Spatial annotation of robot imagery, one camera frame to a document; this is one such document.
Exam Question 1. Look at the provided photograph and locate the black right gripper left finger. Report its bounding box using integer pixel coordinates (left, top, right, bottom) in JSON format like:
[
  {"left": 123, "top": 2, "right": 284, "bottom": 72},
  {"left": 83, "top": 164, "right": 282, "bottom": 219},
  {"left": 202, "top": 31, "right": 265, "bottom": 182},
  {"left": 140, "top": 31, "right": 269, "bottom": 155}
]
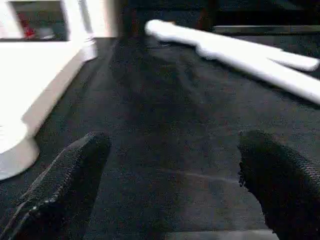
[{"left": 0, "top": 131, "right": 112, "bottom": 240}]

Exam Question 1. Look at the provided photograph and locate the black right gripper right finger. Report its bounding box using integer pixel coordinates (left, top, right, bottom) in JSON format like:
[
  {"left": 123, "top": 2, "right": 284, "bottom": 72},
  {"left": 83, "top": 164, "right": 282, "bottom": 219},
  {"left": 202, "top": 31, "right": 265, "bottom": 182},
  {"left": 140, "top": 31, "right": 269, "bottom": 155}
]
[{"left": 237, "top": 129, "right": 320, "bottom": 240}]

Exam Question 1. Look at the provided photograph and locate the white plastic table top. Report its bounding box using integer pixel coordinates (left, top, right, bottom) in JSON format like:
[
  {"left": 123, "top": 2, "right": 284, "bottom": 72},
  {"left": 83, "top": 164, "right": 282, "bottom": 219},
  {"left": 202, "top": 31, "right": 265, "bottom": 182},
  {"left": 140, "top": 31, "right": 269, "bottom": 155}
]
[{"left": 0, "top": 39, "right": 99, "bottom": 182}]

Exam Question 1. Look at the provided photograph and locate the black work mat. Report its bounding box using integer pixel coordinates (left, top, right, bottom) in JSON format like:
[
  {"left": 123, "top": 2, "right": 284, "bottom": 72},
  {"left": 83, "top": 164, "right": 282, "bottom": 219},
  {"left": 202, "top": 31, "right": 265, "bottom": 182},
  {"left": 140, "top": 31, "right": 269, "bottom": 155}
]
[{"left": 0, "top": 35, "right": 320, "bottom": 240}]

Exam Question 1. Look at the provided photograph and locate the red bottle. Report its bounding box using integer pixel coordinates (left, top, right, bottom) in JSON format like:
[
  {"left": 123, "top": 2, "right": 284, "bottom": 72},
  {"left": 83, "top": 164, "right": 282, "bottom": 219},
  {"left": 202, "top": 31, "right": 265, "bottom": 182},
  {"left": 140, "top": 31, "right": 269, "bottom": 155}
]
[{"left": 17, "top": 12, "right": 36, "bottom": 40}]

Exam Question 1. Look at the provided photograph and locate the white glass door cabinet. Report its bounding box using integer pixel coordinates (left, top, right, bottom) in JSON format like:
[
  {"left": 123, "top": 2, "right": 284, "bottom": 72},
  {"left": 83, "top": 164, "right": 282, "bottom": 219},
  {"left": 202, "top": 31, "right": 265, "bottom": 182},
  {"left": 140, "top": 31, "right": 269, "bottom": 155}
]
[{"left": 0, "top": 0, "right": 121, "bottom": 42}]

